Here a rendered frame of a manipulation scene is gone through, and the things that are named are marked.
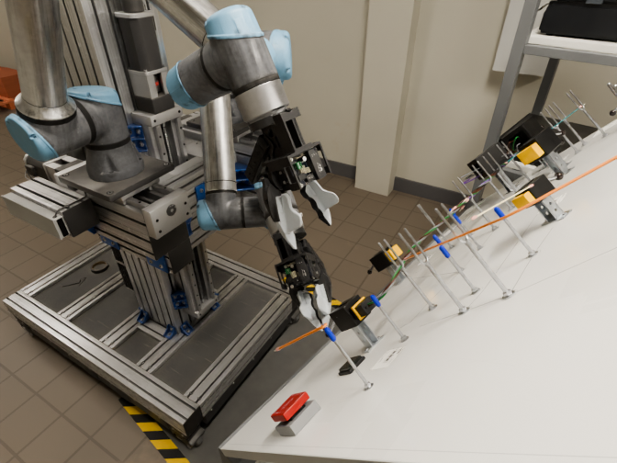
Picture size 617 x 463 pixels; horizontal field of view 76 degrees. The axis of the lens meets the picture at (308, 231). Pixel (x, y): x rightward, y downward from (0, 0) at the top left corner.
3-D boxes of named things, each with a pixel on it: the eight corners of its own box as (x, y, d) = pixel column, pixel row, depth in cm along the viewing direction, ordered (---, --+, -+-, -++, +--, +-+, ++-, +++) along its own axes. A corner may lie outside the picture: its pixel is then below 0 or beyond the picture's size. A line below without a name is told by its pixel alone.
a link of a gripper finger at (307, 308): (303, 337, 76) (287, 292, 78) (312, 334, 81) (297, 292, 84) (318, 332, 75) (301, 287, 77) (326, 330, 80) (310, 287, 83)
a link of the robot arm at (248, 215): (245, 206, 102) (241, 188, 91) (288, 203, 103) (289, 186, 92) (247, 234, 99) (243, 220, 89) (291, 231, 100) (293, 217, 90)
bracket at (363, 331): (376, 338, 72) (360, 316, 73) (385, 335, 70) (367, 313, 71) (362, 354, 70) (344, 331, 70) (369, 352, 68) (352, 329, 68)
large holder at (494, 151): (553, 162, 115) (521, 123, 116) (506, 197, 114) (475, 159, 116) (540, 167, 122) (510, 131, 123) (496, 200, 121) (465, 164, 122)
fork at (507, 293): (512, 298, 48) (439, 206, 49) (499, 301, 49) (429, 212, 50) (518, 288, 49) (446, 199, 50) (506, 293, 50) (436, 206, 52)
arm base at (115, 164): (76, 174, 110) (63, 141, 105) (121, 153, 121) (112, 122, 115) (111, 186, 104) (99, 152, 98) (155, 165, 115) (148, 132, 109)
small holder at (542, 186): (591, 191, 64) (563, 157, 65) (560, 221, 61) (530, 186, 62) (568, 200, 68) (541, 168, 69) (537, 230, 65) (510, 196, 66)
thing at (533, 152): (544, 152, 88) (535, 141, 88) (540, 156, 87) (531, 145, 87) (529, 162, 91) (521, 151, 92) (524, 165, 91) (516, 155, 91)
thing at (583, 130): (491, 154, 145) (496, 137, 141) (522, 128, 166) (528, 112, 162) (592, 183, 127) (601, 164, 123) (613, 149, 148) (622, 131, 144)
